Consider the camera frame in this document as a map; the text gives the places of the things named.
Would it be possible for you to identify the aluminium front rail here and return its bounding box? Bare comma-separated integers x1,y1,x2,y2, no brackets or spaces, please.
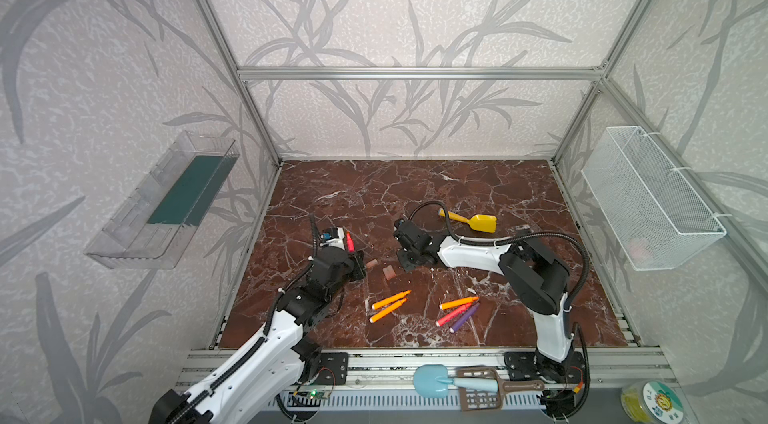
173,347,676,392

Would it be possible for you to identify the yellow toy scoop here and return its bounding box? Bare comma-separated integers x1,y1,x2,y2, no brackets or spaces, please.
439,209,497,234

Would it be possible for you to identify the lower left orange marker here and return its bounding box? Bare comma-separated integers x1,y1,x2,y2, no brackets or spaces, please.
369,298,408,324

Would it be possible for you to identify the right orange marker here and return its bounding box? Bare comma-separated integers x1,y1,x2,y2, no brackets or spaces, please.
439,296,479,310

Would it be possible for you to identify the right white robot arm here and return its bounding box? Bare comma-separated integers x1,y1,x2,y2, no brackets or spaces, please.
393,219,590,382

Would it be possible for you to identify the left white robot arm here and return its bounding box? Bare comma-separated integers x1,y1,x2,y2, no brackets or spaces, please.
149,246,366,423

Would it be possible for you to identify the white wire basket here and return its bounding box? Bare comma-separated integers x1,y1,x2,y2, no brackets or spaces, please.
582,126,727,271

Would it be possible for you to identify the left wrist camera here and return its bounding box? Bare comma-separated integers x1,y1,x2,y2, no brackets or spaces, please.
320,227,347,251

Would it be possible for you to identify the right pink marker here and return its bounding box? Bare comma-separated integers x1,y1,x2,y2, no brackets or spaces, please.
435,303,472,327

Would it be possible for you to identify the red pink marker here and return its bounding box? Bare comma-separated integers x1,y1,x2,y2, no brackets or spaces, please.
345,232,356,253

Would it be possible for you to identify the clear plastic wall shelf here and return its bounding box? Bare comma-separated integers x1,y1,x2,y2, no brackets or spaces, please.
84,131,240,270

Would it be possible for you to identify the purple marker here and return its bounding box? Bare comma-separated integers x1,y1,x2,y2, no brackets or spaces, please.
449,301,480,333

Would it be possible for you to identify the orange marker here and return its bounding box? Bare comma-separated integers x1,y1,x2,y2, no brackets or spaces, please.
439,296,479,310
371,290,411,310
369,298,408,324

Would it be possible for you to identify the upper left orange marker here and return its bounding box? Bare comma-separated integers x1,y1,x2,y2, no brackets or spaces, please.
371,290,411,310

